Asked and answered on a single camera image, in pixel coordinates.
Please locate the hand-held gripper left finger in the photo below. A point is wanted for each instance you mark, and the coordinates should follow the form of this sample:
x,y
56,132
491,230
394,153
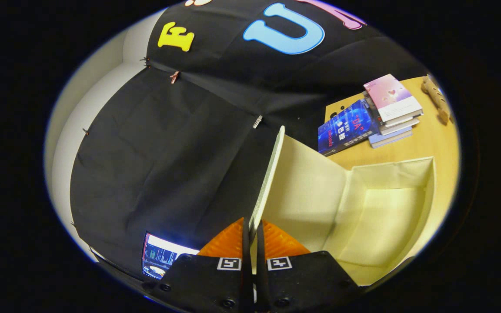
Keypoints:
x,y
245,261

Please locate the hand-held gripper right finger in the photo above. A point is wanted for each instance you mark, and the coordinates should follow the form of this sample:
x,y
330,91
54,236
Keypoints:
x,y
260,261

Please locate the cream fabric storage box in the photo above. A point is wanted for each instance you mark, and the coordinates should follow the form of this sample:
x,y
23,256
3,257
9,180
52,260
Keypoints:
x,y
381,217

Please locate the computer monitor screen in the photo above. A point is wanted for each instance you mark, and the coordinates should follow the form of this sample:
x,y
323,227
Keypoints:
x,y
161,256

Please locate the silver clip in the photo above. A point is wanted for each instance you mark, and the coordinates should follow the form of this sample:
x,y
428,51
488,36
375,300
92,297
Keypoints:
x,y
257,121

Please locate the dark blue book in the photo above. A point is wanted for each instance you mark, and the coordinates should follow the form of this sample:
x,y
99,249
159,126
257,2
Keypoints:
x,y
346,128

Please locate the light blue book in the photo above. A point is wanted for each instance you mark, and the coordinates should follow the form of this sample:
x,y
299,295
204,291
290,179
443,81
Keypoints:
x,y
389,138

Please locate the grey white book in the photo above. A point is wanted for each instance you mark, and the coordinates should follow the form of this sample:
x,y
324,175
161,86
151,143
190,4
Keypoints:
x,y
400,125

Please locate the copper clip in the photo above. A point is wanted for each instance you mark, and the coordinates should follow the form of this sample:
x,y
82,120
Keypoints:
x,y
174,77

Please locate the pink cover book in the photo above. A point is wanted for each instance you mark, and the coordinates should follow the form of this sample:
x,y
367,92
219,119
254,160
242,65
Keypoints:
x,y
389,98

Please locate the small black clip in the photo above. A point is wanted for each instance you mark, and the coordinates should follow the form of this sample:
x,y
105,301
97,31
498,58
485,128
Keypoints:
x,y
145,61

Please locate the brown bread plush toy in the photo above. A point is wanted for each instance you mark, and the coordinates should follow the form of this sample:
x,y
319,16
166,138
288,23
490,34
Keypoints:
x,y
437,98

